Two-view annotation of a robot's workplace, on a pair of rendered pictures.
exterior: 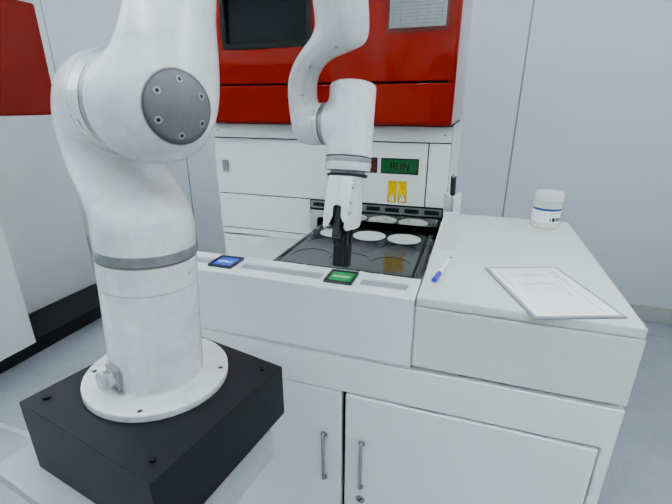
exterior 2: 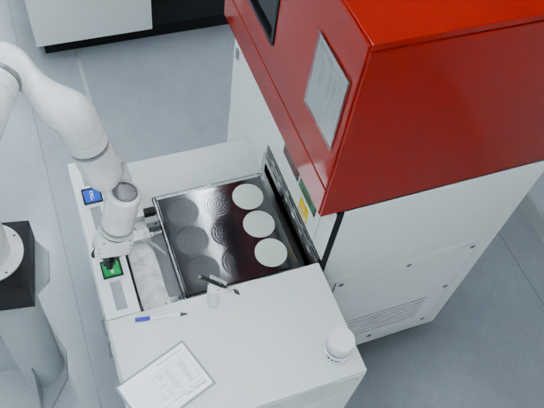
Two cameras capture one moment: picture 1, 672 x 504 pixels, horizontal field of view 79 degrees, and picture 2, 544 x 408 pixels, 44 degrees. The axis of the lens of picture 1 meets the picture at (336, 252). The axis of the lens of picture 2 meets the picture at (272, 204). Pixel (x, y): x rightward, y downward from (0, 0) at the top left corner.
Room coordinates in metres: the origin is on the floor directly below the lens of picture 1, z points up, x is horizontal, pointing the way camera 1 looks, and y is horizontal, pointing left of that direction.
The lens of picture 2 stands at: (0.37, -0.89, 2.66)
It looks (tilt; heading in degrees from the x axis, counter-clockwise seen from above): 55 degrees down; 42
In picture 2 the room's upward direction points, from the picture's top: 11 degrees clockwise
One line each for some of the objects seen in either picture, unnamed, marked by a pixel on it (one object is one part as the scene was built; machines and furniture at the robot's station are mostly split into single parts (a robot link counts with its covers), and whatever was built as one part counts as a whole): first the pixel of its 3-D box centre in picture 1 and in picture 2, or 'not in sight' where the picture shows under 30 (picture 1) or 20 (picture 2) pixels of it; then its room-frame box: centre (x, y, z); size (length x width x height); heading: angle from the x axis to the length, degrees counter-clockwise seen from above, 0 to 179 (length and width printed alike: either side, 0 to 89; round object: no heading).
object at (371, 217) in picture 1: (372, 227); (287, 213); (1.30, -0.12, 0.89); 0.44 x 0.02 x 0.10; 72
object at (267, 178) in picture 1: (323, 186); (276, 145); (1.37, 0.04, 1.02); 0.82 x 0.03 x 0.40; 72
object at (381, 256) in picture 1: (359, 247); (226, 232); (1.09, -0.07, 0.90); 0.34 x 0.34 x 0.01; 72
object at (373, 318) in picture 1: (284, 301); (104, 244); (0.77, 0.11, 0.89); 0.55 x 0.09 x 0.14; 72
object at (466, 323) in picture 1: (507, 278); (235, 355); (0.88, -0.40, 0.89); 0.62 x 0.35 x 0.14; 162
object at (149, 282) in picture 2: not in sight; (143, 264); (0.84, 0.00, 0.87); 0.36 x 0.08 x 0.03; 72
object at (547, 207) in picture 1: (547, 208); (338, 346); (1.08, -0.58, 1.01); 0.07 x 0.07 x 0.10
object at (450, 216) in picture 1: (450, 218); (218, 290); (0.91, -0.27, 1.03); 0.06 x 0.04 x 0.13; 162
